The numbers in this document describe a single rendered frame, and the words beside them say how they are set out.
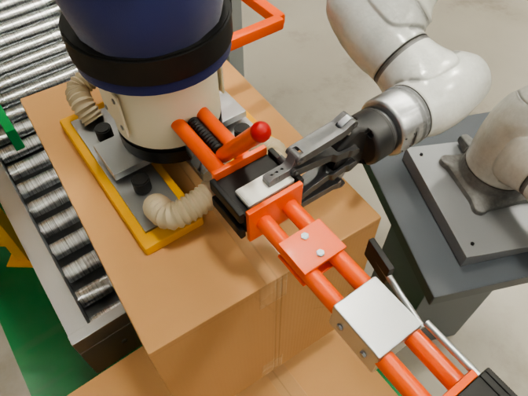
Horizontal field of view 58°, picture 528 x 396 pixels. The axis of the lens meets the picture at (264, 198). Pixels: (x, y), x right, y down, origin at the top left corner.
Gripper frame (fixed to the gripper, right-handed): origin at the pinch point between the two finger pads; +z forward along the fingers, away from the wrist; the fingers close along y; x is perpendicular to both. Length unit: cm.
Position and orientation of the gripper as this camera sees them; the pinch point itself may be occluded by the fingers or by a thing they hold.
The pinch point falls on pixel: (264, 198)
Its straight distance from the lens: 60.0
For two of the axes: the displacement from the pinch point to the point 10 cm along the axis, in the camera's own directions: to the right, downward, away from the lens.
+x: -6.0, -6.4, 4.9
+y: 0.0, 6.0, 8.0
